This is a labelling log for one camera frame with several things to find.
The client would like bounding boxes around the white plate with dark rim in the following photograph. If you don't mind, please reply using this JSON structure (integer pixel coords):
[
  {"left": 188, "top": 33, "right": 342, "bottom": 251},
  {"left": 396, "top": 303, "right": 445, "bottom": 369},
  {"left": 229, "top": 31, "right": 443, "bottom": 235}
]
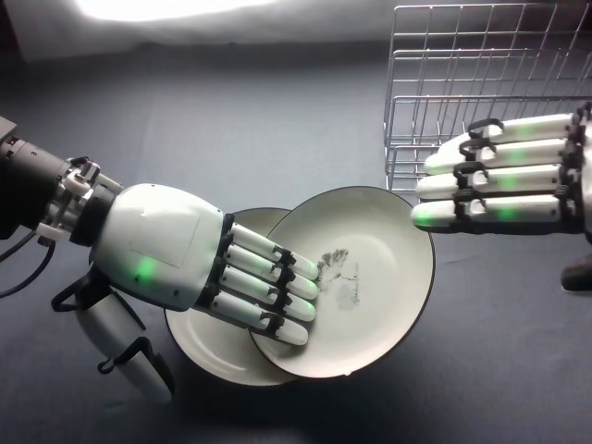
[
  {"left": 248, "top": 185, "right": 436, "bottom": 380},
  {"left": 164, "top": 207, "right": 300, "bottom": 388}
]

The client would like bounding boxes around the grey tablecloth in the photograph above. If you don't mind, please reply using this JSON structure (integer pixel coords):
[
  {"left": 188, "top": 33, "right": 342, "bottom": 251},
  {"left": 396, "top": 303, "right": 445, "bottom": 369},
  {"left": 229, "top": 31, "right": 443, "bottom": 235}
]
[{"left": 0, "top": 27, "right": 592, "bottom": 444}]

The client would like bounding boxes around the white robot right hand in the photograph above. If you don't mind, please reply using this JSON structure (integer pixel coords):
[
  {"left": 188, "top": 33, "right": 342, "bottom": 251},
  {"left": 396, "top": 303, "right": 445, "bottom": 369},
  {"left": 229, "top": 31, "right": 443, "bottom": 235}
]
[{"left": 410, "top": 99, "right": 592, "bottom": 293}]

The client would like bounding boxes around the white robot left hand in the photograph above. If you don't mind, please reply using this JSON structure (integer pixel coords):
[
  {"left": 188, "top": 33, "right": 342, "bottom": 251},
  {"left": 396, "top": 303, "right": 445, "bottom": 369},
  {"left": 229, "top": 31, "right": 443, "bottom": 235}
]
[{"left": 50, "top": 182, "right": 321, "bottom": 409}]

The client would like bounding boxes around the silver wire dish rack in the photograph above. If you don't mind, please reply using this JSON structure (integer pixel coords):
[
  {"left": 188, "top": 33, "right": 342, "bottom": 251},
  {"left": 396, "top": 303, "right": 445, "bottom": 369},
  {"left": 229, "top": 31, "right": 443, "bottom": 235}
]
[{"left": 383, "top": 2, "right": 592, "bottom": 193}]

